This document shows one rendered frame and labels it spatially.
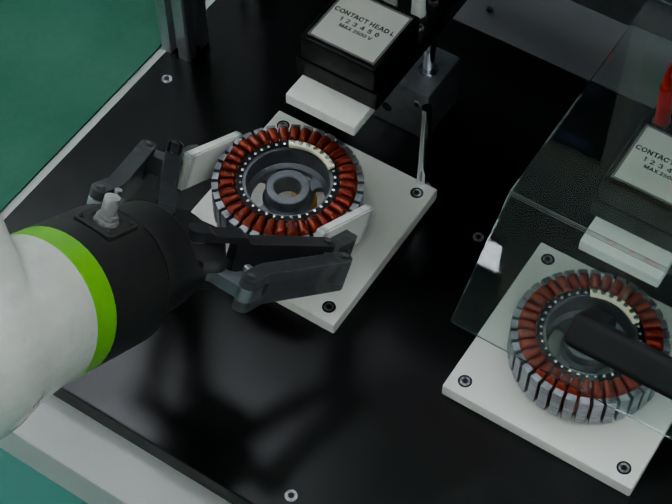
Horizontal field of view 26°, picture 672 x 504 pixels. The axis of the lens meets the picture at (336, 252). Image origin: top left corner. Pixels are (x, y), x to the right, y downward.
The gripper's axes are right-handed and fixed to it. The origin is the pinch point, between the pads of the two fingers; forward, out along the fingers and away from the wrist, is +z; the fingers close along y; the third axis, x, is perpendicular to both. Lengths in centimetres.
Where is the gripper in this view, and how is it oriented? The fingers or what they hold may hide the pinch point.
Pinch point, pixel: (285, 191)
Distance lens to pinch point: 107.1
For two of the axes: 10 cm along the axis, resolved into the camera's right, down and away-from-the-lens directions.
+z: 4.9, -2.8, 8.2
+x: -3.0, 8.3, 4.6
